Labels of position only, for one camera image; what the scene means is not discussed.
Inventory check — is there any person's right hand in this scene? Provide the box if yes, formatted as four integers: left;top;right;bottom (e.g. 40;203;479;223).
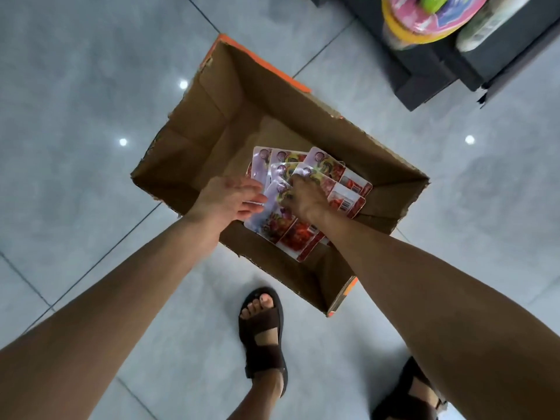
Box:
280;174;332;225

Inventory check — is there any person's right foot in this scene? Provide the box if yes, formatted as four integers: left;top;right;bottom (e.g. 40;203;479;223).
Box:
409;376;447;410

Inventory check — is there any large colourful blister card packet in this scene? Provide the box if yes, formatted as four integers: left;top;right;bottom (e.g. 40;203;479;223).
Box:
244;179;327;263

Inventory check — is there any pile of colourful toy packets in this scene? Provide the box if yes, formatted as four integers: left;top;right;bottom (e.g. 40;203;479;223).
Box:
246;146;373;219

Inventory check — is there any person's right forearm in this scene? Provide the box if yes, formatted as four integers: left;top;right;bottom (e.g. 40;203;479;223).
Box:
313;210;560;420

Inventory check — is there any white and green packet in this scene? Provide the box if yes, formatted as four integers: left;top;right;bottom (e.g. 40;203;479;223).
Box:
455;0;536;53

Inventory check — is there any person's left forearm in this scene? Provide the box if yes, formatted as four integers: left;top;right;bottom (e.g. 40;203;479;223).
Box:
0;214;221;420

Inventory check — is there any dark shelf unit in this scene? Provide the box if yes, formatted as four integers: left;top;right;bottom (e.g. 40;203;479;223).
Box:
306;0;560;112

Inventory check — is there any brown sandal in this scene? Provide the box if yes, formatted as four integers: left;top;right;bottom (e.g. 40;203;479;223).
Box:
371;356;449;420
238;287;288;397

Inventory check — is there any pink and yellow round toy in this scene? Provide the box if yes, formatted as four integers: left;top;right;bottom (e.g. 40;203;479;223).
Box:
381;0;493;51

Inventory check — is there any person's left hand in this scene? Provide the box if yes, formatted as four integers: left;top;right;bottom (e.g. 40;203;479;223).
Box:
186;176;268;235

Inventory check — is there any person's left leg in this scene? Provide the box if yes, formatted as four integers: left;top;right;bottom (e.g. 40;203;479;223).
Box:
227;294;285;420

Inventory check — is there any brown cardboard box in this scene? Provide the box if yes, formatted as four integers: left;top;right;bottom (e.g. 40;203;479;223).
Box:
130;34;431;318

